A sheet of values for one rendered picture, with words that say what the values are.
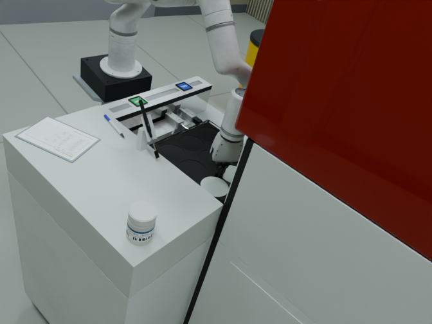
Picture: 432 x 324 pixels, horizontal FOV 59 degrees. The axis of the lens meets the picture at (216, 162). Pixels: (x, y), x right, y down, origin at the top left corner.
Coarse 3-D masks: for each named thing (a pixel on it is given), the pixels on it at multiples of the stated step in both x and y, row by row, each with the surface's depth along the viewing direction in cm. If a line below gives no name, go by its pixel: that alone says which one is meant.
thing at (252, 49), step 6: (258, 30) 317; (252, 36) 302; (258, 36) 306; (252, 42) 303; (258, 42) 295; (252, 48) 303; (246, 54) 315; (252, 54) 304; (246, 60) 314; (252, 60) 306; (252, 66) 308
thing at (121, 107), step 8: (184, 80) 172; (192, 80) 174; (200, 80) 176; (160, 88) 162; (168, 88) 164; (176, 88) 165; (200, 88) 170; (144, 96) 154; (152, 96) 156; (160, 96) 158; (168, 96) 158; (176, 96) 160; (112, 104) 145; (120, 104) 146; (128, 104) 148; (152, 104) 151; (112, 112) 140; (120, 112) 141; (128, 112) 143
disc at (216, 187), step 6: (204, 180) 133; (210, 180) 133; (216, 180) 134; (222, 180) 135; (204, 186) 130; (210, 186) 131; (216, 186) 131; (222, 186) 132; (210, 192) 128; (216, 192) 129; (222, 192) 130
